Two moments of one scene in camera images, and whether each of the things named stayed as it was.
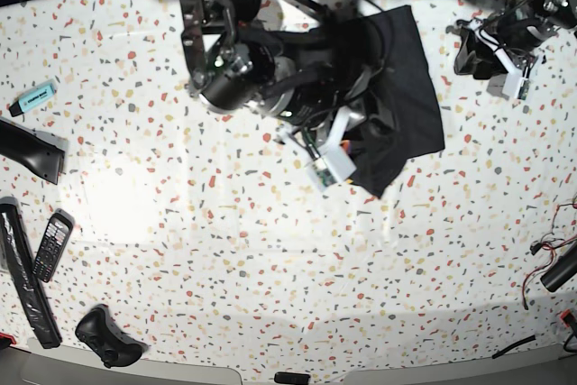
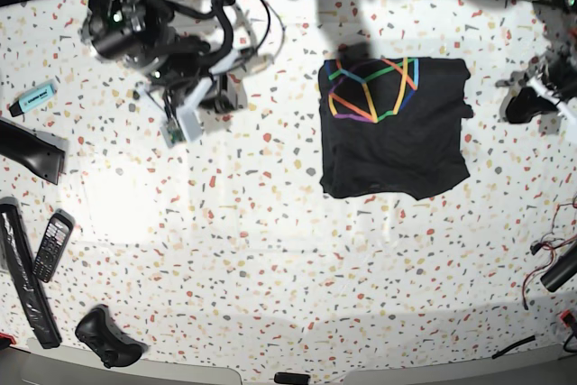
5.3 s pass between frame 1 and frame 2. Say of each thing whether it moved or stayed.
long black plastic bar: stayed
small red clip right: stayed
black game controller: stayed
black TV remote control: stayed
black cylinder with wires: stayed
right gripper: moved
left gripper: moved
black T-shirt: moved
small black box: stayed
